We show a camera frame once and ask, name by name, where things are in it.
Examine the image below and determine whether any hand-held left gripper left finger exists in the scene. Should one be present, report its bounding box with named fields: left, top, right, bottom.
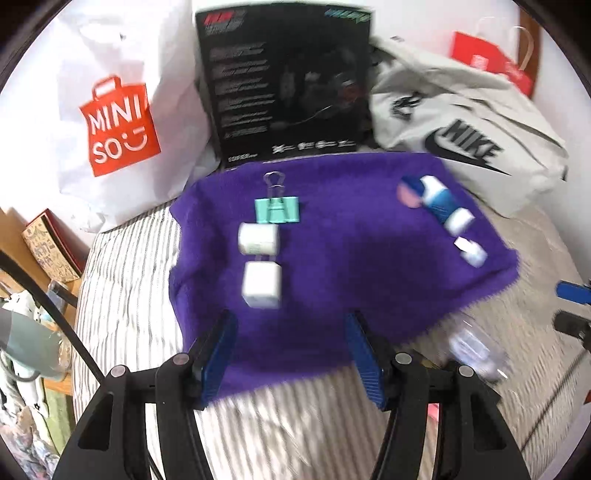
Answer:
left=53, top=310, right=239, bottom=480

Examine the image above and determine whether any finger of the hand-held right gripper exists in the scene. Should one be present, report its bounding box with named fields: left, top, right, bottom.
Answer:
left=553, top=311, right=591, bottom=340
left=555, top=281, right=591, bottom=306

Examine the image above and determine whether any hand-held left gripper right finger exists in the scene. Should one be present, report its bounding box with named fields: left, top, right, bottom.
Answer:
left=345, top=311, right=532, bottom=480

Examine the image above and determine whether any white charger cube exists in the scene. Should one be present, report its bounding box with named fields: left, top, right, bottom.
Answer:
left=241, top=261, right=283, bottom=309

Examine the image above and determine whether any clear plastic packet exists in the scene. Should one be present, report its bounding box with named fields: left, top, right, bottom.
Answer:
left=445, top=320, right=509, bottom=381

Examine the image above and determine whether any white tape roll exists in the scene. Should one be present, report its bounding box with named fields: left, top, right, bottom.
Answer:
left=237, top=222, right=281, bottom=256

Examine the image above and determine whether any blue and white container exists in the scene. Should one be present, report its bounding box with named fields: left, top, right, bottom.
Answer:
left=418, top=176, right=474, bottom=236

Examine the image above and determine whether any mint green binder clip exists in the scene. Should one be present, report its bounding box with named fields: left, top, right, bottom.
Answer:
left=254, top=171, right=301, bottom=226

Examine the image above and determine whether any blue and pink oval case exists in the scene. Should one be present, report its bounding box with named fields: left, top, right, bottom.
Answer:
left=397, top=175, right=432, bottom=209

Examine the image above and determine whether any purple towel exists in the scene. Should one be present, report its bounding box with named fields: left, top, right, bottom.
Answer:
left=167, top=151, right=521, bottom=401

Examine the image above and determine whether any striped bed sheet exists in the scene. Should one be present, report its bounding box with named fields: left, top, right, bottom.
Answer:
left=69, top=198, right=591, bottom=480

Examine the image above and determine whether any mint green appliance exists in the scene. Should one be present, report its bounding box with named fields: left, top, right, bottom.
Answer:
left=0, top=302, right=71, bottom=385

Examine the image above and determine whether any grey waist bag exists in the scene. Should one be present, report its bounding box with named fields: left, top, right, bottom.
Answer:
left=368, top=36, right=570, bottom=219

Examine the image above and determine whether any patterned cardboard box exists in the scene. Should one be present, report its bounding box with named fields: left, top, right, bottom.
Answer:
left=21, top=209, right=87, bottom=283

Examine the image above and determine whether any wooden bedside furniture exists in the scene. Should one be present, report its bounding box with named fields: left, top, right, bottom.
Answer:
left=0, top=207, right=86, bottom=333

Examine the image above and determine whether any red paper bag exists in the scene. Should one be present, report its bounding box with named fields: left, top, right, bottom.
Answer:
left=449, top=16, right=539, bottom=99

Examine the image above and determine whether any white plastic shopping bag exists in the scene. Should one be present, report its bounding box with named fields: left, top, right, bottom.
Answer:
left=0, top=0, right=220, bottom=234

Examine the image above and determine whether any wooden headboard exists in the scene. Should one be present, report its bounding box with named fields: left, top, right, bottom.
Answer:
left=517, top=8, right=552, bottom=99

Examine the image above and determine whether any black product box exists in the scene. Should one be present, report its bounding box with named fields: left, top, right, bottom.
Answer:
left=195, top=2, right=375, bottom=174

